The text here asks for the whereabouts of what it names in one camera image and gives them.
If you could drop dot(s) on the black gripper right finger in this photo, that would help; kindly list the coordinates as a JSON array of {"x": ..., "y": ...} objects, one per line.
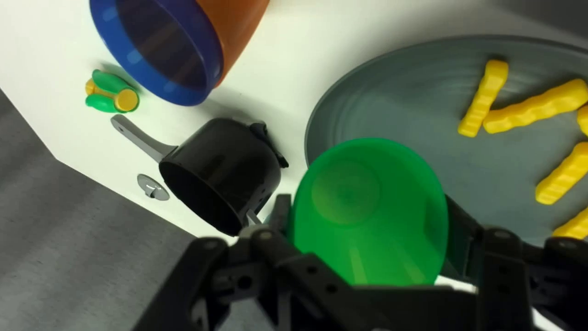
[{"x": 526, "y": 287}]

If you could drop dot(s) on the black toy pot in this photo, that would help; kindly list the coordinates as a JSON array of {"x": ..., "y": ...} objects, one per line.
[{"x": 226, "y": 171}]

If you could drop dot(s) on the orange cup with blue rim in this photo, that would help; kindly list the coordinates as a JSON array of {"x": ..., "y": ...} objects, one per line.
[{"x": 166, "y": 42}]

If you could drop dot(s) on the yellow toy french fry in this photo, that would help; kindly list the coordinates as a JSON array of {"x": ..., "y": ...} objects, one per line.
[
  {"x": 539, "y": 105},
  {"x": 562, "y": 173},
  {"x": 483, "y": 97},
  {"x": 583, "y": 120},
  {"x": 575, "y": 224}
]

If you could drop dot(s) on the small grey metal disc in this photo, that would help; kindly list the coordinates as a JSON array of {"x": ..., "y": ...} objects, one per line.
[{"x": 151, "y": 186}]

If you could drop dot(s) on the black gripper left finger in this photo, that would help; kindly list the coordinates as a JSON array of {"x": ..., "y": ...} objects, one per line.
[{"x": 245, "y": 287}]

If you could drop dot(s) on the grey green round plate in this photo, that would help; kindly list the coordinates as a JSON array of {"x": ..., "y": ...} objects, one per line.
[{"x": 478, "y": 184}]

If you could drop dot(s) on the green plastic cup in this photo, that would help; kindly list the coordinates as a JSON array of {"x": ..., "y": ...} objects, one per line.
[{"x": 368, "y": 208}]

